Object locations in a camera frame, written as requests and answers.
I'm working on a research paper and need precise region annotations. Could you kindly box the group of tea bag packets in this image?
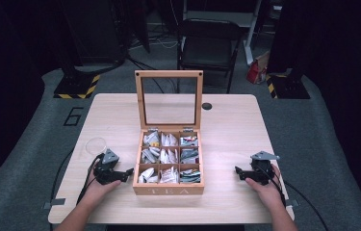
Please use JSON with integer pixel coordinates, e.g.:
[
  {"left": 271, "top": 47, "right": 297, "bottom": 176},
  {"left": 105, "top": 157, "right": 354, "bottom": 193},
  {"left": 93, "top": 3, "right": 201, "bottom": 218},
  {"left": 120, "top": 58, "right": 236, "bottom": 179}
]
[{"left": 138, "top": 131, "right": 202, "bottom": 185}]

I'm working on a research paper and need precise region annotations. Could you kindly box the person's right hand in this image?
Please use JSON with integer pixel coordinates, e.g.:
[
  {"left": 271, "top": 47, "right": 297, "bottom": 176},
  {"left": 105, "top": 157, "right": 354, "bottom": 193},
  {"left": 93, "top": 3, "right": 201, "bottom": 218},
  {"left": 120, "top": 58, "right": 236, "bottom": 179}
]
[{"left": 245, "top": 164, "right": 287, "bottom": 210}]

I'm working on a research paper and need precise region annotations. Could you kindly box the red paper bag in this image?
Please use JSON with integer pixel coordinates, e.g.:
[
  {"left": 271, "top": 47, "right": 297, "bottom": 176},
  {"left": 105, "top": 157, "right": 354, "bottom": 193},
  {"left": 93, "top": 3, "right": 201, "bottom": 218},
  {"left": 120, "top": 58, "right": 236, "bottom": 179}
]
[{"left": 245, "top": 50, "right": 271, "bottom": 86}]

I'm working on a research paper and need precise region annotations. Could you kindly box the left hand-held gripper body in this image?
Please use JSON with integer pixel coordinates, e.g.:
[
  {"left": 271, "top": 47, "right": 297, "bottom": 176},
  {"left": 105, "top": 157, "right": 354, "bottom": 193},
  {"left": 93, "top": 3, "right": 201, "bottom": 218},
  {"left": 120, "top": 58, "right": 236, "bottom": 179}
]
[{"left": 92, "top": 147, "right": 125, "bottom": 186}]

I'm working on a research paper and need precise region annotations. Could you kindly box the person's left hand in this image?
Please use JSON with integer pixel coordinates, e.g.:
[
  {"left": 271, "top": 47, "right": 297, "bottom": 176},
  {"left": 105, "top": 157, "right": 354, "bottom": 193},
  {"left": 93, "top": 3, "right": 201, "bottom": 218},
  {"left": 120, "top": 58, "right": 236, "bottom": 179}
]
[{"left": 82, "top": 161, "right": 122, "bottom": 206}]

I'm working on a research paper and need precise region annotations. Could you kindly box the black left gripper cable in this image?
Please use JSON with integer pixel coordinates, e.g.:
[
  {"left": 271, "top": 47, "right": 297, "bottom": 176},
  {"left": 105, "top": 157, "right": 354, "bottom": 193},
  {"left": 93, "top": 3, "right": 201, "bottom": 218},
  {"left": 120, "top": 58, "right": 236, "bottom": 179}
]
[{"left": 49, "top": 149, "right": 106, "bottom": 231}]

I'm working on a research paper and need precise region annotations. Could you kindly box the striped black stand base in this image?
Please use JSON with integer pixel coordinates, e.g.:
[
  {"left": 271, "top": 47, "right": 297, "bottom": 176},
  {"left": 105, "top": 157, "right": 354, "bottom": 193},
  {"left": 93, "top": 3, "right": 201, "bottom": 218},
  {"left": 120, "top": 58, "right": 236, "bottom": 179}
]
[
  {"left": 53, "top": 73, "right": 102, "bottom": 100},
  {"left": 265, "top": 72, "right": 311, "bottom": 100}
]

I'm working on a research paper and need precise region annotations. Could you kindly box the tangle of floor cables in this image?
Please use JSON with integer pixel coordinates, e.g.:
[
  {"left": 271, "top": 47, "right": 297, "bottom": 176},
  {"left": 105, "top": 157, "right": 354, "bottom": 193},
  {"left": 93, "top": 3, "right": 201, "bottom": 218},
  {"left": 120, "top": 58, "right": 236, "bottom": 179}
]
[{"left": 127, "top": 18, "right": 182, "bottom": 52}]

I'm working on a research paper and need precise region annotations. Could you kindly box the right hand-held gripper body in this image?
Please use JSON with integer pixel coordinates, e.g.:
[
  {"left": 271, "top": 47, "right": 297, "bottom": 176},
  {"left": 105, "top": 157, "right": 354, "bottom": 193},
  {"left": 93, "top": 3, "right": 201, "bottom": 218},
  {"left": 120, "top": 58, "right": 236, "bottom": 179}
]
[{"left": 245, "top": 150, "right": 281, "bottom": 187}]

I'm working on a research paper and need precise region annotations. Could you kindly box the black folding chair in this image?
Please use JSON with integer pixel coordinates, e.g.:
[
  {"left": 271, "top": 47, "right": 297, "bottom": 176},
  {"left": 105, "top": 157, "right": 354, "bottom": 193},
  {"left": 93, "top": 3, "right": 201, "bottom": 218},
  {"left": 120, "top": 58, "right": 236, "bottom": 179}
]
[{"left": 176, "top": 17, "right": 244, "bottom": 94}]

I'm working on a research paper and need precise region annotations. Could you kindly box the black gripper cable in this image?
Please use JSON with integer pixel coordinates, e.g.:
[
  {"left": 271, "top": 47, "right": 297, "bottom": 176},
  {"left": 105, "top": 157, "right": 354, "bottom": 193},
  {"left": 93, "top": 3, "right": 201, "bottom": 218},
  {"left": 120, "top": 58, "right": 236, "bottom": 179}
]
[
  {"left": 49, "top": 149, "right": 106, "bottom": 231},
  {"left": 258, "top": 163, "right": 330, "bottom": 231}
]

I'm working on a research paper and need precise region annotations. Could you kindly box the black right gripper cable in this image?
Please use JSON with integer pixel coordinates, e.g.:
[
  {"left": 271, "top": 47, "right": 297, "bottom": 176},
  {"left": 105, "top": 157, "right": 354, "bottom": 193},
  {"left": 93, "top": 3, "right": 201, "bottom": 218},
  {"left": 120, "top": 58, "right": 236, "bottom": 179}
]
[{"left": 258, "top": 163, "right": 330, "bottom": 231}]

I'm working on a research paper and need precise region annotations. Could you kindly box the wooden tea box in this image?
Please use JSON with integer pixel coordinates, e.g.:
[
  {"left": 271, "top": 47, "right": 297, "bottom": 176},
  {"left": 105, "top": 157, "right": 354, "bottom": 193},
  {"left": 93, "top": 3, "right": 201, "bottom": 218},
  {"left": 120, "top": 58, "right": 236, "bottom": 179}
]
[{"left": 132, "top": 69, "right": 206, "bottom": 196}]

